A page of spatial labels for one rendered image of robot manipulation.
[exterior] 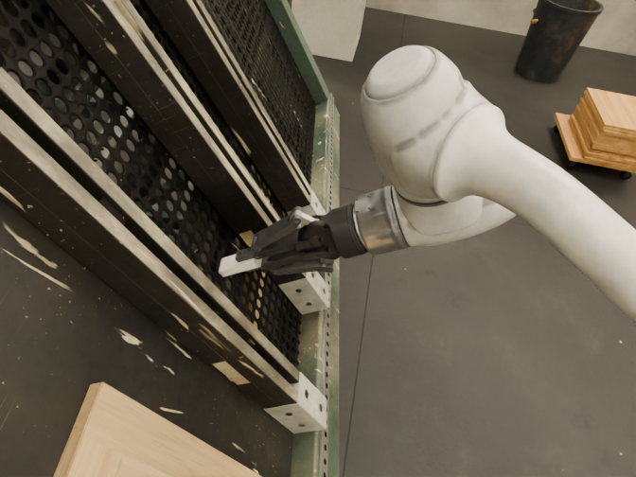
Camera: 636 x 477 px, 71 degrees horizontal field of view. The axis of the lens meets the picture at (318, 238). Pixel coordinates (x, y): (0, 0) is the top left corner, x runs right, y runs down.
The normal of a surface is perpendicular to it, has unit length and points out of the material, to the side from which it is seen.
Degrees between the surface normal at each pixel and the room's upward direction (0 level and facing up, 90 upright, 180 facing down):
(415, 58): 40
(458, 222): 94
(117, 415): 60
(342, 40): 90
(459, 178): 95
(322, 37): 90
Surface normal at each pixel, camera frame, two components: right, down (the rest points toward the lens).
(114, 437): 0.91, -0.25
